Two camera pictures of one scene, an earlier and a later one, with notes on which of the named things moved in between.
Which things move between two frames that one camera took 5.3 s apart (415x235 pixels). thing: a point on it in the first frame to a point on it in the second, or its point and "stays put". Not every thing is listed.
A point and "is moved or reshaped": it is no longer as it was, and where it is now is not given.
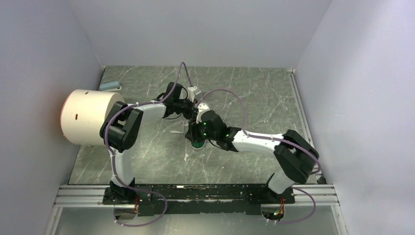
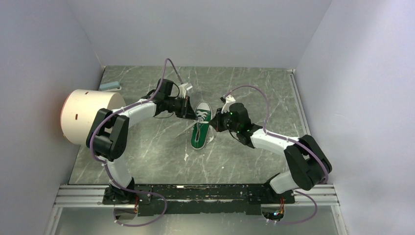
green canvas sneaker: x=202 y=107 stays put
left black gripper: x=190 y=114 stays put
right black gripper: x=192 y=134 to x=216 y=123
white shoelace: x=182 y=123 is moved or reshaped
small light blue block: x=108 y=85 stays put
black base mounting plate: x=153 y=199 stays put
